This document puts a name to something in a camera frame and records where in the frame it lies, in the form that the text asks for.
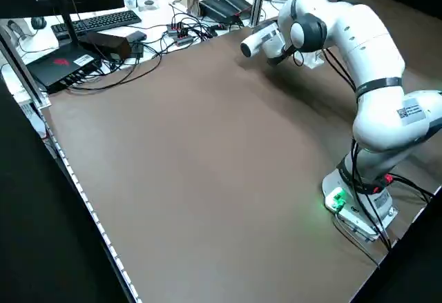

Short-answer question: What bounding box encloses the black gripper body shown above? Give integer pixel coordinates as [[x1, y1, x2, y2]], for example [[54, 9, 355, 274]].
[[266, 46, 298, 68]]

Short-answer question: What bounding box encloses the black power brick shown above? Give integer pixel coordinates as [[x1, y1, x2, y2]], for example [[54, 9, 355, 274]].
[[199, 0, 229, 24], [219, 0, 253, 19]]

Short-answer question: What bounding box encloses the grey usb hub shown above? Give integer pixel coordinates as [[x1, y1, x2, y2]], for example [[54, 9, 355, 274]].
[[166, 22, 195, 47]]

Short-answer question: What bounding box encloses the small black adapter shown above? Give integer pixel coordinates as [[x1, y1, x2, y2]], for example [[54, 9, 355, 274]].
[[127, 30, 146, 57]]

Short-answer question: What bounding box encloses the dark brown box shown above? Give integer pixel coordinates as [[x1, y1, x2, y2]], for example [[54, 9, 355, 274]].
[[85, 30, 133, 61]]

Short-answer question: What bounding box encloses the black keyboard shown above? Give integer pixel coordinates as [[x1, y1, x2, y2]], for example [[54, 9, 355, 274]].
[[50, 9, 143, 41]]

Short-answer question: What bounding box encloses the black monitor stand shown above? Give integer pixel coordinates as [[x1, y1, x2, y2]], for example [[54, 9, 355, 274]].
[[51, 0, 81, 47]]

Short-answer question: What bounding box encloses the black computer with red logo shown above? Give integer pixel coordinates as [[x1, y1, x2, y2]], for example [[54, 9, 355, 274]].
[[26, 44, 104, 94]]

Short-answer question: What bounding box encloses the white table edge strip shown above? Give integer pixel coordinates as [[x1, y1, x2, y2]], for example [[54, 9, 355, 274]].
[[34, 102, 142, 303]]

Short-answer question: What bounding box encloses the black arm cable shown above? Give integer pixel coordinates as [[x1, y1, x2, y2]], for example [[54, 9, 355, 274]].
[[323, 48, 361, 94]]

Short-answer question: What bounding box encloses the black foot cable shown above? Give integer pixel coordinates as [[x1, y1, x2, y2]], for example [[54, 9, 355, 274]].
[[388, 174, 434, 204], [350, 140, 393, 251]]

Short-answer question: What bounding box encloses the long black desk cable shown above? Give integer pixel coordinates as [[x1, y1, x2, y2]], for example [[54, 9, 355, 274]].
[[67, 39, 163, 92]]

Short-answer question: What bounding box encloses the aluminium corner post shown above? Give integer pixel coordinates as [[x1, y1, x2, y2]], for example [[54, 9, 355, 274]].
[[0, 25, 52, 108]]

